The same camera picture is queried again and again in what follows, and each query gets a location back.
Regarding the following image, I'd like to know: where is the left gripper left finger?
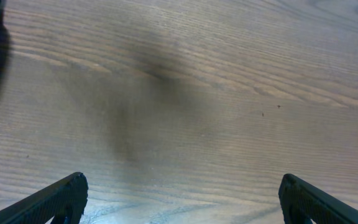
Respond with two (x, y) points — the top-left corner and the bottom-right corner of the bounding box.
(0, 172), (88, 224)

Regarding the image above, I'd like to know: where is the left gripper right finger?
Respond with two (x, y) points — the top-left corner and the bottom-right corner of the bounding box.
(278, 174), (358, 224)

